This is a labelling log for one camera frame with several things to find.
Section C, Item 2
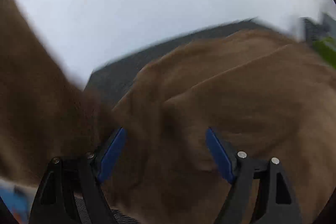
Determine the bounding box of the brown fleece garment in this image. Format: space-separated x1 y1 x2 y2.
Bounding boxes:
1 0 335 223

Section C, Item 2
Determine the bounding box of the blue foam floor mat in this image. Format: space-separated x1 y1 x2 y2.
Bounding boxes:
1 180 37 223

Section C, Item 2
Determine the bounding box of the black patterned table cloth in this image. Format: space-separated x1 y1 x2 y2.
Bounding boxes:
87 21 278 223

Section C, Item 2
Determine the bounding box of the green paper bag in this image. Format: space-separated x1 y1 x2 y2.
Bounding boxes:
313 36 336 69

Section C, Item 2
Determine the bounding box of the black mesh chair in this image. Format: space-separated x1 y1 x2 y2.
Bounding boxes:
301 12 335 47

